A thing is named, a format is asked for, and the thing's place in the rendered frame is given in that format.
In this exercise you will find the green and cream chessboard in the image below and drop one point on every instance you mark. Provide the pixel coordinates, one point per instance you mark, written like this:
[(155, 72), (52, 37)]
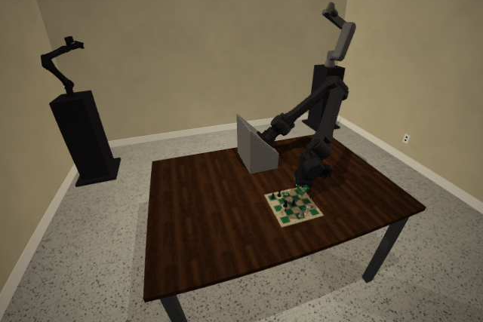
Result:
[(290, 216)]

